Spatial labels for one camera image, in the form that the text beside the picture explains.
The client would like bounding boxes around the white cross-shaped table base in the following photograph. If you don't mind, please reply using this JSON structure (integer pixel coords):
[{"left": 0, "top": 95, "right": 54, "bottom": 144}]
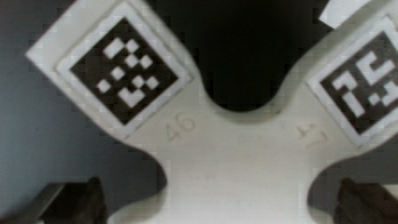
[{"left": 27, "top": 0, "right": 398, "bottom": 224}]

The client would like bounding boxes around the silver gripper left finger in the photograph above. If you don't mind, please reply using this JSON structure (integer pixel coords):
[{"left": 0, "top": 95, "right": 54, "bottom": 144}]
[{"left": 0, "top": 176, "right": 111, "bottom": 224}]

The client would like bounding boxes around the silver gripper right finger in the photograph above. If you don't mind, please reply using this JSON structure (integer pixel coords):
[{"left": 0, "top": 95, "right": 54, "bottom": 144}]
[{"left": 333, "top": 178, "right": 398, "bottom": 224}]

